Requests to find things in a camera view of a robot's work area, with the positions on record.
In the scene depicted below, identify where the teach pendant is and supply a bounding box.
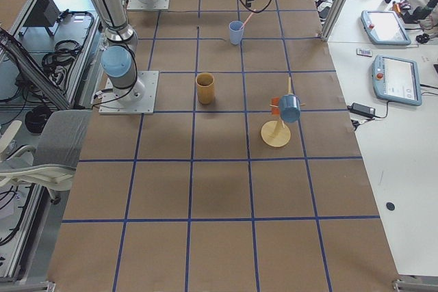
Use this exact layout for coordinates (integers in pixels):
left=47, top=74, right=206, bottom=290
left=372, top=55, right=422, bottom=106
left=361, top=10, right=411, bottom=46

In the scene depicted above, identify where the teach pendant far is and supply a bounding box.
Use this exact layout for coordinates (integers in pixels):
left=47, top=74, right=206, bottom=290
left=361, top=10, right=411, bottom=46

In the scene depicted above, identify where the black power adapter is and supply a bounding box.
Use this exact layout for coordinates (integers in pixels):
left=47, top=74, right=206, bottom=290
left=347, top=103, right=376, bottom=118

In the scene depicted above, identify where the wooden mug tree stand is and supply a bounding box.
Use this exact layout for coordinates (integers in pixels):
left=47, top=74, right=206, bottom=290
left=261, top=77, right=306, bottom=148

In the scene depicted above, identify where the bamboo cylinder holder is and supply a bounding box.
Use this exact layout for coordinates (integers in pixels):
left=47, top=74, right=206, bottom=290
left=195, top=72, right=215, bottom=105

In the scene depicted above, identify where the pink chopstick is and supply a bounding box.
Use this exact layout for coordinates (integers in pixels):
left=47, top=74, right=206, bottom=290
left=240, top=12, right=255, bottom=30

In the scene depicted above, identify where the light blue plastic cup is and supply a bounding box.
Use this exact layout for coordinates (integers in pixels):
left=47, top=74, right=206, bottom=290
left=229, top=21, right=244, bottom=45

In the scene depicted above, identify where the orange mug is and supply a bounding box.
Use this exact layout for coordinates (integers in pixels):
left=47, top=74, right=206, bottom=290
left=270, top=97, right=280, bottom=116

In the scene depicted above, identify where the grey office chair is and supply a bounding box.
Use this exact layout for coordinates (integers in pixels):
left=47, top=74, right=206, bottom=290
left=1, top=109, right=92, bottom=204

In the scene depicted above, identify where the teach pendant near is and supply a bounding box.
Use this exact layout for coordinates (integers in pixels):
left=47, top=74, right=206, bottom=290
left=372, top=55, right=422, bottom=106

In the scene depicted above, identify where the dark blue mug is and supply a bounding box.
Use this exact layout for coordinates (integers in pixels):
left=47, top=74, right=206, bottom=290
left=279, top=94, right=301, bottom=123

